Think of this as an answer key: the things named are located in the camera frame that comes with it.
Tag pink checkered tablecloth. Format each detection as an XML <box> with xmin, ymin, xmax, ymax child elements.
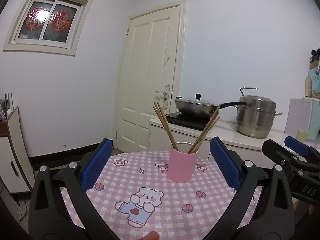
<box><xmin>86</xmin><ymin>152</ymin><xmax>235</xmax><ymax>239</ymax></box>

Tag cream panel door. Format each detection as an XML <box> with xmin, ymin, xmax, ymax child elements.
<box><xmin>115</xmin><ymin>1</ymin><xmax>186</xmax><ymax>152</ymax></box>

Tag stainless steel steamer pot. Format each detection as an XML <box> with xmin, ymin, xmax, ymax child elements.
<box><xmin>236</xmin><ymin>87</ymin><xmax>282</xmax><ymax>139</ymax></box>

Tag left hand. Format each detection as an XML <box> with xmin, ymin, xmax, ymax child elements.
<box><xmin>139</xmin><ymin>231</ymin><xmax>160</xmax><ymax>240</ymax></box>

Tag upright chopstick in holder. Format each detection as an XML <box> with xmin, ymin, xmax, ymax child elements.
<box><xmin>189</xmin><ymin>115</ymin><xmax>220</xmax><ymax>153</ymax></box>

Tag black induction cooktop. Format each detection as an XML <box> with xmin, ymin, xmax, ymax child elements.
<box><xmin>165</xmin><ymin>112</ymin><xmax>210</xmax><ymax>131</ymax></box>

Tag pink cylindrical utensil holder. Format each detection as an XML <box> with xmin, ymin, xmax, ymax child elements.
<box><xmin>167</xmin><ymin>142</ymin><xmax>199</xmax><ymax>183</ymax></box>

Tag window with red decorations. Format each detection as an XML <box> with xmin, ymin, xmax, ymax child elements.
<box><xmin>3</xmin><ymin>0</ymin><xmax>93</xmax><ymax>56</ymax></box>

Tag white kitchen counter cabinet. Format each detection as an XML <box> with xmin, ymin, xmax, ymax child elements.
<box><xmin>147</xmin><ymin>118</ymin><xmax>274</xmax><ymax>168</ymax></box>

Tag white side cabinet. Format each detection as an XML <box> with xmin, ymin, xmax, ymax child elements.
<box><xmin>0</xmin><ymin>107</ymin><xmax>35</xmax><ymax>194</ymax></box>

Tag long front wooden chopstick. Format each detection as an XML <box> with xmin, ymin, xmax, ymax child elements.
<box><xmin>152</xmin><ymin>104</ymin><xmax>177</xmax><ymax>151</ymax></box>

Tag white box on counter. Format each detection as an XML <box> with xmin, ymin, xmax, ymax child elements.
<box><xmin>285</xmin><ymin>98</ymin><xmax>320</xmax><ymax>141</ymax></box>

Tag steel wok with lid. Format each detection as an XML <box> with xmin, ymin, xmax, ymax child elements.
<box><xmin>175</xmin><ymin>93</ymin><xmax>248</xmax><ymax>117</ymax></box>

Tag items on shelf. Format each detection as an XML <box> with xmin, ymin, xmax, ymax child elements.
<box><xmin>305</xmin><ymin>48</ymin><xmax>320</xmax><ymax>99</ymax></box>

